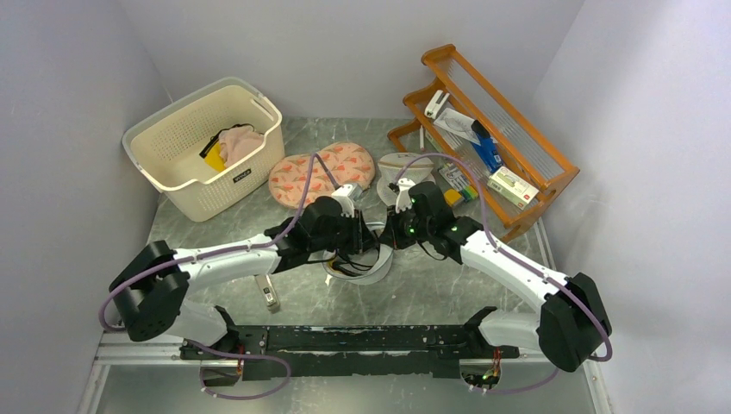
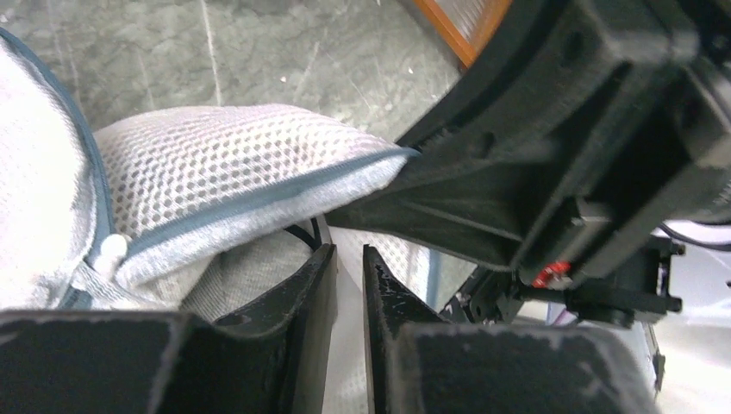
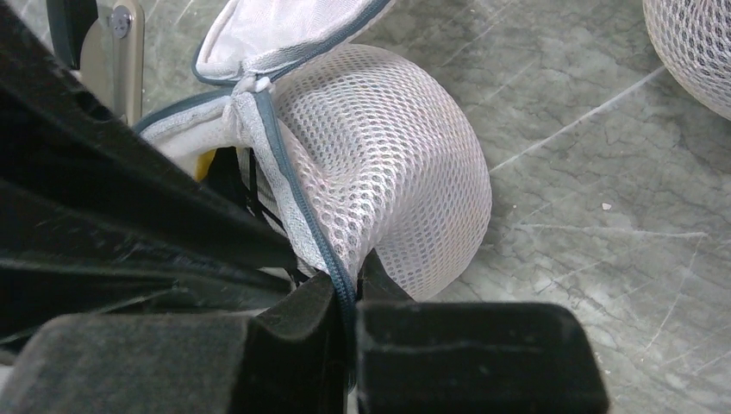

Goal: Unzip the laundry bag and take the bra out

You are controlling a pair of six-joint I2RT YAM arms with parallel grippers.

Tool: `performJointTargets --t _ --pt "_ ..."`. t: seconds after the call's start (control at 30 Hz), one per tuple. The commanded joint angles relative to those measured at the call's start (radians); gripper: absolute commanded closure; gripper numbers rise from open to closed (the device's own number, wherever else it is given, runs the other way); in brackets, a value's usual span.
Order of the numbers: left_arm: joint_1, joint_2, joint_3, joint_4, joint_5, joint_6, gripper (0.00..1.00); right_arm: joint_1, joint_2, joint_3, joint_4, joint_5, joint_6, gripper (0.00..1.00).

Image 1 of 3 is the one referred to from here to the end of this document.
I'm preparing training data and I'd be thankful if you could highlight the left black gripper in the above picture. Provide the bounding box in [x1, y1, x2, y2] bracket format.
[310, 207, 380, 255]

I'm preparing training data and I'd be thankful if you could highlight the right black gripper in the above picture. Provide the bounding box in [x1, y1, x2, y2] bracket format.
[379, 201, 434, 250]

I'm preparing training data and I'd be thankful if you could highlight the white cylindrical mesh laundry bag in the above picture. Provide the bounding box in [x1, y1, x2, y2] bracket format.
[318, 244, 394, 285]

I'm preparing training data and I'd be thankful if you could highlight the grey black bra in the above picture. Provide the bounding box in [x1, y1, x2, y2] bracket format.
[322, 222, 393, 285]

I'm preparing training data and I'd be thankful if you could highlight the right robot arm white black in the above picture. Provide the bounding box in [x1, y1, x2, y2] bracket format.
[380, 179, 612, 372]

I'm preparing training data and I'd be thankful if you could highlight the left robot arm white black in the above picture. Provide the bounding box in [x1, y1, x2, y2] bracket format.
[109, 197, 377, 359]

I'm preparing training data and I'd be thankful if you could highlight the pink floral mesh laundry bag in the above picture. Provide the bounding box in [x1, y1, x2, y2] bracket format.
[268, 142, 376, 209]

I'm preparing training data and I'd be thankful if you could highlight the white mesh bag beige rim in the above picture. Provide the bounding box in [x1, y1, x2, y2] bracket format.
[377, 153, 435, 205]

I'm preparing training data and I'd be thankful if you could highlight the cream plastic laundry basket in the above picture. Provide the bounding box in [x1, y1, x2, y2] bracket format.
[122, 77, 285, 222]

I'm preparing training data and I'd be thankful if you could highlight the yellow block on rack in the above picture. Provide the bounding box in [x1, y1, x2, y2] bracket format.
[443, 189, 465, 208]

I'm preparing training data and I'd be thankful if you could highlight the pack of coloured markers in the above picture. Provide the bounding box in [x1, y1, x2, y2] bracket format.
[437, 162, 479, 202]

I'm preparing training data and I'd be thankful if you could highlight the silver black stapler on table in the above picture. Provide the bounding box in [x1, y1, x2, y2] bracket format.
[254, 274, 280, 313]

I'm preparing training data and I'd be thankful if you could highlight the blue tool on rack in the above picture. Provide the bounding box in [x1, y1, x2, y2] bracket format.
[471, 120, 504, 174]

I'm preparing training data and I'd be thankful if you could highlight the white green box on rack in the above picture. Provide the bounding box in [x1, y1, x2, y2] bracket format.
[488, 166, 538, 210]

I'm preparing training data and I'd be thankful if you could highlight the orange wooden shelf rack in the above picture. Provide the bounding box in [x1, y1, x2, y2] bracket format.
[388, 44, 579, 242]

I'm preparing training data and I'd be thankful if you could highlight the white plastic packet on rack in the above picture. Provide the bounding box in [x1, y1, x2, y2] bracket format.
[434, 108, 481, 146]

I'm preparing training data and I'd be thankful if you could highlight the white stapler on rack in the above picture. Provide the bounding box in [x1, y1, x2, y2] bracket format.
[424, 90, 450, 120]

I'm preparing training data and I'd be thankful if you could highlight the pink cloth in basket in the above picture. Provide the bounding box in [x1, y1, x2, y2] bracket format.
[218, 124, 264, 167]

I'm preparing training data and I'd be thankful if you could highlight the yellow item in basket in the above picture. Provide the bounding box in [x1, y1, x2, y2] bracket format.
[203, 142, 226, 173]

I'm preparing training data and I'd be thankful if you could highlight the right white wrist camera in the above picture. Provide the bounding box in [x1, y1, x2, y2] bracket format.
[388, 178, 415, 213]

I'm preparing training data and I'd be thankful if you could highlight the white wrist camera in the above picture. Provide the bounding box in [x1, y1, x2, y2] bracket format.
[388, 178, 415, 213]
[330, 183, 363, 218]

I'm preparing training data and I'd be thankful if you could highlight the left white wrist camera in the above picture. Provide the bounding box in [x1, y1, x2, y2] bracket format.
[330, 183, 363, 218]

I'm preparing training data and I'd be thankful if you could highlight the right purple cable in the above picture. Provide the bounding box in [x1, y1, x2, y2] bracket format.
[394, 153, 613, 395]

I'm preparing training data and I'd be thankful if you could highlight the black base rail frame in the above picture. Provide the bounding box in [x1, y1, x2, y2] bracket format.
[91, 323, 598, 395]

